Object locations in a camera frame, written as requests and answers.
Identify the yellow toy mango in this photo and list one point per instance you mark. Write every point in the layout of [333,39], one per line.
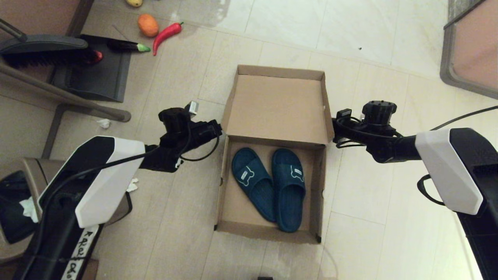
[134,2]

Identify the white crumpled tissue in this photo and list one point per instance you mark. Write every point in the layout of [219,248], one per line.
[133,184]
[30,208]

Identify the orange toy fruit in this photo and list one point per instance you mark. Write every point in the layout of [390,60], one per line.
[148,26]

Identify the brown cardboard carton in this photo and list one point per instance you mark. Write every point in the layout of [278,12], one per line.
[91,270]

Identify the brown wooden furniture panel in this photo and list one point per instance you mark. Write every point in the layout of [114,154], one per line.
[39,15]

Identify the white crumpled paper ball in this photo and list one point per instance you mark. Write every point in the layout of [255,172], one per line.
[104,123]

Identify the red toy chili pepper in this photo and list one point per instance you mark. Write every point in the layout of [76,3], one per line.
[164,36]

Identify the brown cardboard shoe box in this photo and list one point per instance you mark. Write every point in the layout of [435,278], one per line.
[276,109]

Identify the dark grey dustpan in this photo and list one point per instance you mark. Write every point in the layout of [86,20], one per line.
[103,79]

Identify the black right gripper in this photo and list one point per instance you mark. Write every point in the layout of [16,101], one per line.
[379,132]

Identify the black bin liner bag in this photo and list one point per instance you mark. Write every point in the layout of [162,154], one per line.
[11,217]

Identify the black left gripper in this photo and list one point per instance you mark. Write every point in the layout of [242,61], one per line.
[183,132]

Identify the grey broom with black bristles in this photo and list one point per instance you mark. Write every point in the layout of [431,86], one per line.
[42,44]

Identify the small red round toy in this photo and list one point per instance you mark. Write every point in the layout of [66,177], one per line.
[96,57]

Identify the purple toy eggplant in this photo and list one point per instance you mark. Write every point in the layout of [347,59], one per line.
[123,46]

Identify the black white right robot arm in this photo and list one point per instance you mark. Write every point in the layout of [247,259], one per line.
[447,167]

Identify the grey-brown metal furniture frame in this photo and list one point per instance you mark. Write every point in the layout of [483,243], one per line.
[58,94]

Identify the brown board with grey frame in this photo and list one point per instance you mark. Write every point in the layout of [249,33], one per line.
[474,46]

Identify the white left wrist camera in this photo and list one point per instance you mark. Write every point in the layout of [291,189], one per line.
[193,107]

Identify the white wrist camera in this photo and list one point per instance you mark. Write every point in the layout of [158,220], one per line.
[193,107]
[344,113]

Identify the dark blue rubber slipper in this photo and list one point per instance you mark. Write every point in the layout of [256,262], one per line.
[290,194]
[256,186]

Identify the brown plastic trash bin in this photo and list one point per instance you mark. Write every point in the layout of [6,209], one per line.
[31,171]

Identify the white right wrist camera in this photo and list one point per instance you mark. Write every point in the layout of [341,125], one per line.
[344,113]

